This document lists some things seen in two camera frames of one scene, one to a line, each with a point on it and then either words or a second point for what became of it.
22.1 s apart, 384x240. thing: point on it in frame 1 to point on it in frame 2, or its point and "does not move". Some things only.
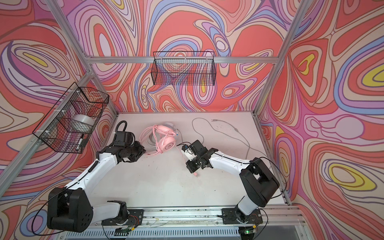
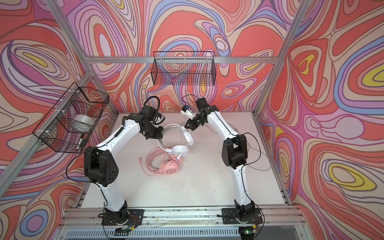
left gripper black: [140, 151] to [159, 134]
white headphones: [165, 134] to [179, 150]
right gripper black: [189, 165] to [193, 126]
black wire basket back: [184, 68] does not move
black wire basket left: [69, 124] does not move
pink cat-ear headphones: [163, 137] to [159, 161]
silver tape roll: [83, 123] does not move
